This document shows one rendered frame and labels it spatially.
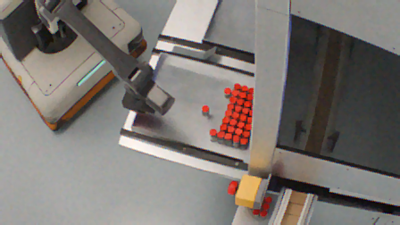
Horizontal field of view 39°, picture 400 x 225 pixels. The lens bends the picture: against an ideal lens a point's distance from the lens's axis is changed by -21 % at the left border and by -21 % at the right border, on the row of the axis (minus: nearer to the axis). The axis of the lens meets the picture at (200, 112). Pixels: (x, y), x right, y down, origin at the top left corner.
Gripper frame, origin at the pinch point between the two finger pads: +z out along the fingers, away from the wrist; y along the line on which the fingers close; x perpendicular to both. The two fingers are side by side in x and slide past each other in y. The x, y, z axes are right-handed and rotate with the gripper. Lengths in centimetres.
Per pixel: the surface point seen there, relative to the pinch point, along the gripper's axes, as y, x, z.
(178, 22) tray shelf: -0.5, 34.1, 1.7
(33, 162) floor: -59, -5, 98
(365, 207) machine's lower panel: 79, -11, -7
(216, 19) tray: 11.0, 38.9, 0.1
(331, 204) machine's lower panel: 65, -12, -5
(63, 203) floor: -36, -19, 95
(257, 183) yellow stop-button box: 38.3, -16.3, -17.6
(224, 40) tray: 15.8, 31.4, -0.4
